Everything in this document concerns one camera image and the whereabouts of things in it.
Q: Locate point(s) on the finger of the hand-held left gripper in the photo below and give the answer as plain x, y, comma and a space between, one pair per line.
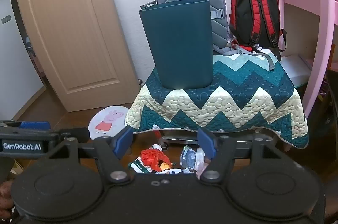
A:
75, 134
34, 125

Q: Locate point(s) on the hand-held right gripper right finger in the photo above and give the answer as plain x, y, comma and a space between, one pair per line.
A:
207, 144

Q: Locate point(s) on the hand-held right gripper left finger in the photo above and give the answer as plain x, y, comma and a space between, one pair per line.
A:
123, 141

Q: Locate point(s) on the clear plastic wrapper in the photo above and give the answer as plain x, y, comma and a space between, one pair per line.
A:
188, 158

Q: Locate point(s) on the dark teal trash bin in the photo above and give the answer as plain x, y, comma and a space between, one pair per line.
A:
179, 47

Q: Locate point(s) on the person's right hand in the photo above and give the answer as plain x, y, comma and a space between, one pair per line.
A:
5, 199

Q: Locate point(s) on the round white Peppa Pig tin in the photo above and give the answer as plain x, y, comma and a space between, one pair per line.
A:
109, 121

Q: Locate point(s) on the green white snack packet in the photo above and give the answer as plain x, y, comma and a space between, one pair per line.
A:
138, 166

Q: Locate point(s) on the red plastic bag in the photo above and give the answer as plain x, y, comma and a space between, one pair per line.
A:
153, 158

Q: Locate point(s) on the zigzag teal cream quilt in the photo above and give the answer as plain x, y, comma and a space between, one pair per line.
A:
237, 97

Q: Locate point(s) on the beige wooden door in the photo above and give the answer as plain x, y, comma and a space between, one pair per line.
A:
71, 42

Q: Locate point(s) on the red black backpack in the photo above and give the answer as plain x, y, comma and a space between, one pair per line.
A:
254, 18

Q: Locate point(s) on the wall switch plate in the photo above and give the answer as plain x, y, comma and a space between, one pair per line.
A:
5, 20

